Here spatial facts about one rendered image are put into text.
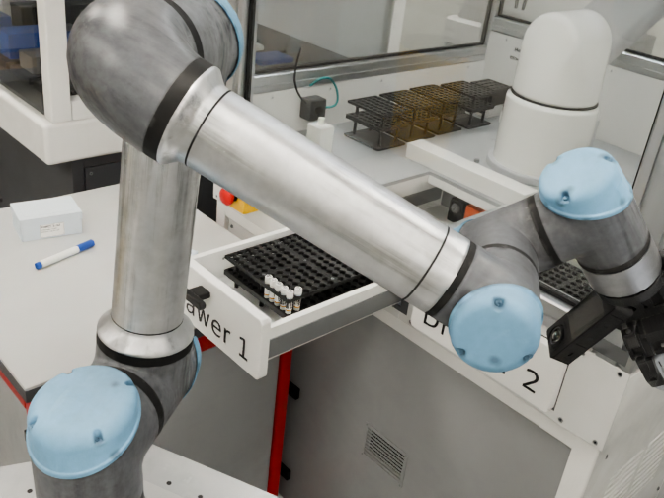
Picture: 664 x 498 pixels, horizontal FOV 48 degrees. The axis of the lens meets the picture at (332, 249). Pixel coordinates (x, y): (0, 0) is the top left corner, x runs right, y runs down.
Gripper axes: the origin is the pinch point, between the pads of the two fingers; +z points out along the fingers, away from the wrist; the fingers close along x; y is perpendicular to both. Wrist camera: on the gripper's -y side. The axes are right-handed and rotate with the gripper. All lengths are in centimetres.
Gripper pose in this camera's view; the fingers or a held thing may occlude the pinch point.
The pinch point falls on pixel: (659, 381)
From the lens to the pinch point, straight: 99.9
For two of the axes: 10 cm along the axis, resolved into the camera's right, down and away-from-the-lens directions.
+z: 5.3, 6.4, 5.5
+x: 0.9, -6.9, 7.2
